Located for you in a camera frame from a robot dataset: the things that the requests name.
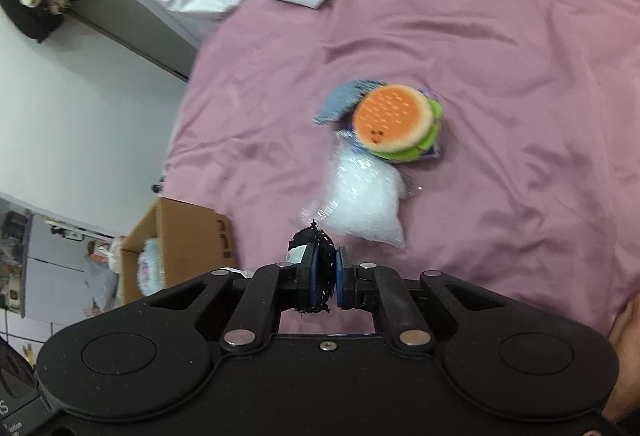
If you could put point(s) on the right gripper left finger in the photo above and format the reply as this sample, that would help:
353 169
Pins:
272 290

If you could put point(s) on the black frilly fabric piece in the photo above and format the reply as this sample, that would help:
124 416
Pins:
325 265

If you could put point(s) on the clear bag white filling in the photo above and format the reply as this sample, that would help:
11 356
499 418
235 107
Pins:
359 196

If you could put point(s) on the person's bare foot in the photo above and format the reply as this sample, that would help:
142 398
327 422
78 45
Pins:
625 338

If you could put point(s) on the cardboard box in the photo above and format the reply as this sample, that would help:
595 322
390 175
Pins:
192 240

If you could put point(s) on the pink bed sheet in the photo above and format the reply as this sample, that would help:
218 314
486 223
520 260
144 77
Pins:
536 194

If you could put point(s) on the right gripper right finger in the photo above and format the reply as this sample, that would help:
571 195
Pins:
380 291

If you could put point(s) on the hamburger plush toy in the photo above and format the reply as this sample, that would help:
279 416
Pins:
391 121

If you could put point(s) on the blue knitted cloth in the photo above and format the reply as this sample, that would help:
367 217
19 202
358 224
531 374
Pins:
343 99

